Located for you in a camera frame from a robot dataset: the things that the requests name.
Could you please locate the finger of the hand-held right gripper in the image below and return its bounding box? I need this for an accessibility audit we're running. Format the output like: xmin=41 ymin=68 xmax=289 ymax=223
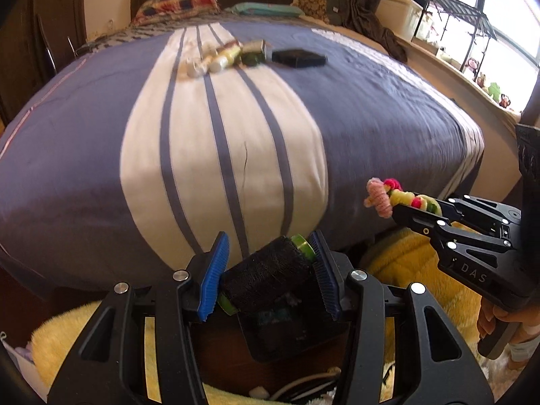
xmin=413 ymin=193 xmax=526 ymax=237
xmin=392 ymin=204 xmax=513 ymax=268

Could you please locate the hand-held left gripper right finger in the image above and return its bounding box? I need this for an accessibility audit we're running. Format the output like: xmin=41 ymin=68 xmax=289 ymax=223
xmin=309 ymin=230 xmax=494 ymax=405

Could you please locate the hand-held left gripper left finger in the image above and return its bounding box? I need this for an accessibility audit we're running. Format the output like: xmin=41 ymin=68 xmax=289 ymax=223
xmin=47 ymin=231 xmax=231 ymax=405

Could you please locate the pink yellow pipe cleaner craft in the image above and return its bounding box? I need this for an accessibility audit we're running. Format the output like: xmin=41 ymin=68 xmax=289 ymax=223
xmin=365 ymin=177 xmax=443 ymax=220

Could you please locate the black thread spool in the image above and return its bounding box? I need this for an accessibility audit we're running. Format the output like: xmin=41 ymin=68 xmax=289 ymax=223
xmin=217 ymin=234 xmax=317 ymax=317

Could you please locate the person's right forearm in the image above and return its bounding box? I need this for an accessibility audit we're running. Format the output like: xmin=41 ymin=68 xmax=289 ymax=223
xmin=507 ymin=325 xmax=540 ymax=370

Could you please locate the person's right hand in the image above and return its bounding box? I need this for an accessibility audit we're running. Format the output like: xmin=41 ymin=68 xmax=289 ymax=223
xmin=477 ymin=299 xmax=540 ymax=339

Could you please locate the window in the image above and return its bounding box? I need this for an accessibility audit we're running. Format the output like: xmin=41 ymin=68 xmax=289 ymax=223
xmin=411 ymin=0 xmax=540 ymax=114

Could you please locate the black metal rack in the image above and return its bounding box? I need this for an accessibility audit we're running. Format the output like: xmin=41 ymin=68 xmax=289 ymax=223
xmin=415 ymin=0 xmax=496 ymax=77

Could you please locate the flat black box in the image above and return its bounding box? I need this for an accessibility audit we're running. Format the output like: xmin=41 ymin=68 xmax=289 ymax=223
xmin=272 ymin=48 xmax=329 ymax=69

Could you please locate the white storage box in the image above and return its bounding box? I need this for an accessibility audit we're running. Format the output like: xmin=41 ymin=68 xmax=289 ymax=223
xmin=375 ymin=0 xmax=425 ymax=43

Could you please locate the yellow bottle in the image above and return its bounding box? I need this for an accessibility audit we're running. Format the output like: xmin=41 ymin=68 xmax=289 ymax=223
xmin=209 ymin=44 xmax=243 ymax=73

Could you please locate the dark brown curtain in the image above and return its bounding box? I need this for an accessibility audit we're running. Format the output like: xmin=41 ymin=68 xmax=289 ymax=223
xmin=304 ymin=0 xmax=408 ymax=64

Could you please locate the beige can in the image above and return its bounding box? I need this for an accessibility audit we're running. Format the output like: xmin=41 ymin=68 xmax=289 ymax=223
xmin=242 ymin=39 xmax=268 ymax=57

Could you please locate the brown floral cushion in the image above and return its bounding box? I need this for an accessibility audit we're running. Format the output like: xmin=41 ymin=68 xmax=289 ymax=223
xmin=293 ymin=0 xmax=342 ymax=24

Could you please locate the teal pillow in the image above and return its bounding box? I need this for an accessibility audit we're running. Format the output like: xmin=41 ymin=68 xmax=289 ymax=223
xmin=225 ymin=2 xmax=304 ymax=20

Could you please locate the red patterned pillow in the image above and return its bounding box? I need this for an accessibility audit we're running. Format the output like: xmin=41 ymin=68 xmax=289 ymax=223
xmin=134 ymin=0 xmax=222 ymax=26

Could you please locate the dark wooden wardrobe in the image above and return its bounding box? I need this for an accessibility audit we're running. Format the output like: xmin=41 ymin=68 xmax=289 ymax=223
xmin=0 ymin=0 xmax=87 ymax=123

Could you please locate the white cable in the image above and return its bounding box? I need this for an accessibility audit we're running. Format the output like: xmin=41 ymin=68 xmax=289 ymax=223
xmin=249 ymin=367 xmax=342 ymax=402

